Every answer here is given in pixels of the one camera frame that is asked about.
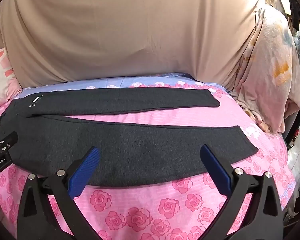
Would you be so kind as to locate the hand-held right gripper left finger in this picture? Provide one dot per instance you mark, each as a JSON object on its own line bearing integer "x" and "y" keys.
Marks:
{"x": 84, "y": 173}

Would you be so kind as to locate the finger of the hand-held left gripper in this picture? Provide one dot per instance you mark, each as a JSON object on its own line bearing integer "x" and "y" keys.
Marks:
{"x": 5, "y": 141}

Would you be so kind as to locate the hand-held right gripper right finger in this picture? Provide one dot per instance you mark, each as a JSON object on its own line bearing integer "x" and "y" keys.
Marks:
{"x": 216, "y": 173}

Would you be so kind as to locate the dark grey pants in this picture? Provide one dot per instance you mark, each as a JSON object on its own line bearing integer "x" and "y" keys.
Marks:
{"x": 130, "y": 152}

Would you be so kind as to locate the pink floral bed sheet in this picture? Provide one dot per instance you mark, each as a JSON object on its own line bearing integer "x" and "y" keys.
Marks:
{"x": 165, "y": 210}

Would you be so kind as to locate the white pink cat plush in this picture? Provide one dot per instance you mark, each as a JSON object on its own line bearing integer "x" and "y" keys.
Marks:
{"x": 0, "y": 77}

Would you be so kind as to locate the white plastic bag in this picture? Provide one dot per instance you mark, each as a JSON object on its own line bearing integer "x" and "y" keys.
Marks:
{"x": 298, "y": 152}

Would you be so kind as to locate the peach printed blanket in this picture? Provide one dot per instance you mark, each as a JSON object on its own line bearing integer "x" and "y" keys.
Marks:
{"x": 267, "y": 75}

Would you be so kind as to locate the beige cloth cover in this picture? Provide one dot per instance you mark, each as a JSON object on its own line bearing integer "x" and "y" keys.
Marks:
{"x": 120, "y": 30}

